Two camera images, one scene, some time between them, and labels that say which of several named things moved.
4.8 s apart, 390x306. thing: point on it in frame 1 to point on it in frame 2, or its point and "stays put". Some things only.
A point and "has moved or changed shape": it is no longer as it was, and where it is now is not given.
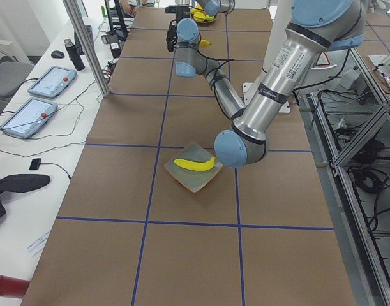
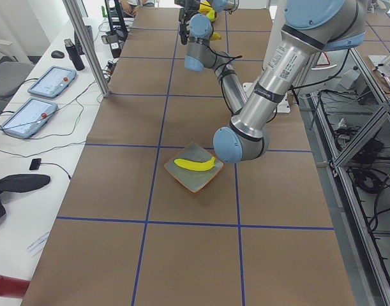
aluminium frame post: (78, 21) stays put
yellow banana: (196, 166) stays put
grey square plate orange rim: (193, 178) stays put
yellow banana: (203, 43) has moved or changed shape
